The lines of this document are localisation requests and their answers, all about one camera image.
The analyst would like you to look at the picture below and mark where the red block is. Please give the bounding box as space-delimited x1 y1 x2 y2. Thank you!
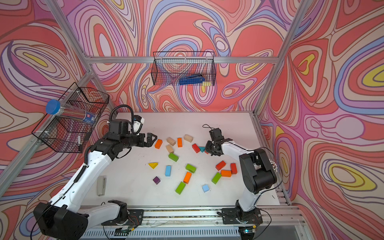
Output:
215 161 226 171
192 144 201 153
230 163 238 175

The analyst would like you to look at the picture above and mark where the green block right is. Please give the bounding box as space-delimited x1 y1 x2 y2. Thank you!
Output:
212 172 222 185

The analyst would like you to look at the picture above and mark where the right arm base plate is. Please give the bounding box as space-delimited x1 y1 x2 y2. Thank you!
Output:
217 207 263 226

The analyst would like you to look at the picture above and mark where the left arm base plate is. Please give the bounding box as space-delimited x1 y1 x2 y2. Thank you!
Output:
102 209 144 227

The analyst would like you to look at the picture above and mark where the back black wire basket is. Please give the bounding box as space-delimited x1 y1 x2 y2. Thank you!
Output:
151 51 217 87

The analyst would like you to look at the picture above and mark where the purple cube block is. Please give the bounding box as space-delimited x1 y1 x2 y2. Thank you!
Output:
153 177 161 185

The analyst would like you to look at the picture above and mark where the yellow triangle block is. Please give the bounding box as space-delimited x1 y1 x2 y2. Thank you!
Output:
148 162 159 169

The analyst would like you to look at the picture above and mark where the green block bottom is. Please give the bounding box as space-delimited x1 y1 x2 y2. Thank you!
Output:
175 182 187 195

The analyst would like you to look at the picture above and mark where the natural wood block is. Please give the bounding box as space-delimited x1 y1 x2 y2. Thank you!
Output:
166 145 174 154
184 135 194 143
167 137 176 146

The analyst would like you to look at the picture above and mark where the green block middle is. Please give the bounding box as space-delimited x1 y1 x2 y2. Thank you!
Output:
186 164 197 174

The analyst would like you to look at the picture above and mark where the grey stapler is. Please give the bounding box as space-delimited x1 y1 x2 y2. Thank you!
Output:
97 176 107 197

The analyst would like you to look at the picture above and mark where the green block upper centre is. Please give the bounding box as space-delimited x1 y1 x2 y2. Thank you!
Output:
168 153 179 162

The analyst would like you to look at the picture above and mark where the orange block right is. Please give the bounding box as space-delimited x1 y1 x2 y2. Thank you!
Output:
221 170 232 178

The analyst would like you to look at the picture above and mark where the white marker in basket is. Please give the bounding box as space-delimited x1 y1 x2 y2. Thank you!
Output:
78 135 83 153

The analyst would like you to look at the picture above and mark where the cup of pencils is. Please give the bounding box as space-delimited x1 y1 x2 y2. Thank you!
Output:
270 160 279 173

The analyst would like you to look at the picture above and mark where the orange block upright centre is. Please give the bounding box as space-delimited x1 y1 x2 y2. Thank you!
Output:
177 138 183 148

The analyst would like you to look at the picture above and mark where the orange block far left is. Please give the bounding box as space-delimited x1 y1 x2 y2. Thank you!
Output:
155 139 163 149

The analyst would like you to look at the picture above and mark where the orange block lower centre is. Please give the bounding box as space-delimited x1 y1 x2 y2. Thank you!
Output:
183 172 192 184

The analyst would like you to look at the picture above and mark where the green block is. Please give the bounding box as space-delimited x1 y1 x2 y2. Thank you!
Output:
212 172 222 185
175 182 187 195
168 153 179 162
186 164 197 174

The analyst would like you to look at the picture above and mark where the light blue long block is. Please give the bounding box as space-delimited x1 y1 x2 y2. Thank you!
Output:
165 166 172 177

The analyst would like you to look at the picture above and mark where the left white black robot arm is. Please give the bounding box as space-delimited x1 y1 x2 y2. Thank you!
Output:
33 116 158 240

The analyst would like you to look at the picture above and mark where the light blue cube block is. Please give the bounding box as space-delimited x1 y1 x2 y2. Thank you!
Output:
202 185 210 193

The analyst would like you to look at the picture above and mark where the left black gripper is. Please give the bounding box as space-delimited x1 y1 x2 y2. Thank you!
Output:
119 131 158 150

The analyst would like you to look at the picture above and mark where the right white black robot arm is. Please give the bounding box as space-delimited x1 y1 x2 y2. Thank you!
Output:
206 128 278 226

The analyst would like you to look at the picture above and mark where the left black wire basket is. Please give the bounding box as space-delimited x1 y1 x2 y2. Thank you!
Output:
32 83 110 153

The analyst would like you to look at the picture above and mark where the clear bottle blue cap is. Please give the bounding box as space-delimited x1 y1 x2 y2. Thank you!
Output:
46 100 96 125

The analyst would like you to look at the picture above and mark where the black wire basket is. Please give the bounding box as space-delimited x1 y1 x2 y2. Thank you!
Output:
151 51 217 87
32 83 110 153

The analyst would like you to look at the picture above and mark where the blue black tool in basket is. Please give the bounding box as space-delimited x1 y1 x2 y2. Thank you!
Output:
179 74 206 85

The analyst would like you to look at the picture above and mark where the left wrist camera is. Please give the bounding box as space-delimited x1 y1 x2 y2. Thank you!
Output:
133 115 145 135

